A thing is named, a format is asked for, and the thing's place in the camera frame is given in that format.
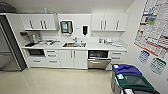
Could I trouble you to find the small green white poster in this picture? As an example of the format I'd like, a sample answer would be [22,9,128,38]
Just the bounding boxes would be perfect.
[148,56,167,76]

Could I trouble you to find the stainless steel refrigerator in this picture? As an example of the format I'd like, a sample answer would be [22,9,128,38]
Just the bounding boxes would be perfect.
[0,14,28,72]

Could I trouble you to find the white drawer unit beside dishwasher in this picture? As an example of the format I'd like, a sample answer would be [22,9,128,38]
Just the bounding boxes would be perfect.
[108,50,127,71]

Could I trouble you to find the white drawer under microwave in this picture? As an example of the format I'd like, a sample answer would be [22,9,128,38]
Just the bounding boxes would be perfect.
[27,55,47,68]

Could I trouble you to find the large colourful wall poster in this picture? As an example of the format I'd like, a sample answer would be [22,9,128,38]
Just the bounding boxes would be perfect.
[133,0,168,59]

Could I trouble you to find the steel paper towel dispenser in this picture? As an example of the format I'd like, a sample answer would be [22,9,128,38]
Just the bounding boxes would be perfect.
[59,20,75,35]

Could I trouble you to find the blue dish soap bottle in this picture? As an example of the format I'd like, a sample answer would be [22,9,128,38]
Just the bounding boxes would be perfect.
[98,38,104,45]

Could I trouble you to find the white drawer unit beside microwave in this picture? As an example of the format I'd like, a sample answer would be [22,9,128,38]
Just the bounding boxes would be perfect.
[44,49,62,69]

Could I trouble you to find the dish drying rack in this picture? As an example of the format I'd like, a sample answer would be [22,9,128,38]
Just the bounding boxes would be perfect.
[42,39,61,47]

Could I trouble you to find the black built-in microwave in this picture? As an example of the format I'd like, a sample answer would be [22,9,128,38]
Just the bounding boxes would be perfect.
[26,48,47,57]

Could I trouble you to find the chrome faucet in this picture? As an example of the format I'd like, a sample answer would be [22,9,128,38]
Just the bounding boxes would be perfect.
[72,36,79,44]

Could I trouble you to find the teal spray bottle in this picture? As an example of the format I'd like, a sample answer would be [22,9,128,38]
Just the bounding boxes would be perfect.
[42,7,49,15]

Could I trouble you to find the stainless steel dishwasher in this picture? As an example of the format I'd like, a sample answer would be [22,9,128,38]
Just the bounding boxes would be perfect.
[86,49,113,71]

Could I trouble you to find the black flat tray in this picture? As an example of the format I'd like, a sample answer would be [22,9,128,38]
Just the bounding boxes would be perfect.
[24,42,37,48]

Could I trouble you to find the blue lid recycling bin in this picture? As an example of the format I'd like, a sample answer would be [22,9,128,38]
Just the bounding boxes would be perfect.
[111,63,144,93]

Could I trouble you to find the white sink base cabinet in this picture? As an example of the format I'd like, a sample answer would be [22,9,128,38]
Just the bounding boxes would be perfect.
[58,49,89,71]

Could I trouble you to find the white wall cabinet four doors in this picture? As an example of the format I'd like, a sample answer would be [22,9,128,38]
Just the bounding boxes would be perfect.
[90,12,130,33]

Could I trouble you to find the stack of white plates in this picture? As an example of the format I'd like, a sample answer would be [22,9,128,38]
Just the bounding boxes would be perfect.
[105,37,115,45]

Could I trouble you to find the green lid bin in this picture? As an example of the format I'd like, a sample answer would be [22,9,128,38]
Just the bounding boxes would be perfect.
[114,73,156,94]

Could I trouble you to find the black soap dispenser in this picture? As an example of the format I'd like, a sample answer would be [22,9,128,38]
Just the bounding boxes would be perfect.
[81,25,89,37]

